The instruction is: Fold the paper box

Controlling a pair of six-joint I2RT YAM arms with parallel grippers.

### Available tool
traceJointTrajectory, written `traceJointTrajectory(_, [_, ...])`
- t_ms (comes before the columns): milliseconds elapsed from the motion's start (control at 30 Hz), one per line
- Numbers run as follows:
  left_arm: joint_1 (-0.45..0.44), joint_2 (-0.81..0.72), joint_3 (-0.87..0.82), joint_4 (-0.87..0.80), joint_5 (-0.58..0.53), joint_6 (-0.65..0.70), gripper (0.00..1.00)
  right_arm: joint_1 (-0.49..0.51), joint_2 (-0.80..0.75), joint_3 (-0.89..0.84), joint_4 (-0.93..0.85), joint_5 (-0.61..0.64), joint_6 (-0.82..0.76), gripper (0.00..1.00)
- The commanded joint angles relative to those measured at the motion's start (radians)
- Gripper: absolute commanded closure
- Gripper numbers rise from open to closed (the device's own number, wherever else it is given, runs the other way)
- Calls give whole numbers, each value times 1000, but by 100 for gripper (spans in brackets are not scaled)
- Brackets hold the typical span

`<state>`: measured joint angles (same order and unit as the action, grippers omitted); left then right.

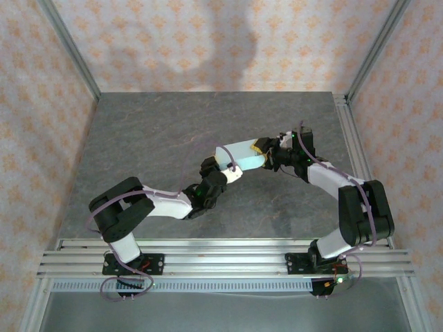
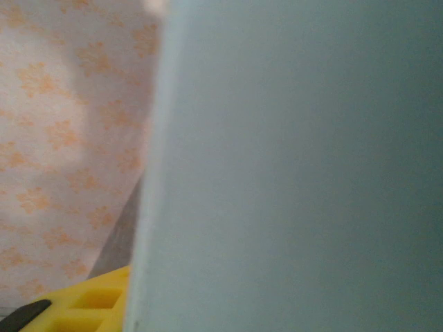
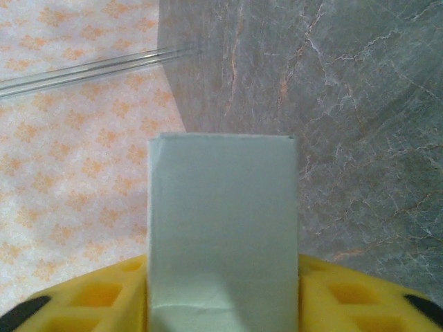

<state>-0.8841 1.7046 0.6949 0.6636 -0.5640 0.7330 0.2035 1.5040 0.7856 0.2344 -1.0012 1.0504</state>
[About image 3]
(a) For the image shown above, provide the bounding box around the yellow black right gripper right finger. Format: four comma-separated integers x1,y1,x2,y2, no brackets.
298,255,443,332

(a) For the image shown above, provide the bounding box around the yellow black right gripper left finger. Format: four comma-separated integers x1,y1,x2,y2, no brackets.
0,254,150,332

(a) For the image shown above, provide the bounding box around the light teal paper box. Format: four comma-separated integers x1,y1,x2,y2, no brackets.
147,132,300,332

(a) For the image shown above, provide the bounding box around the aluminium frame post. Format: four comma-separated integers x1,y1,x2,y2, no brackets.
0,47,204,100

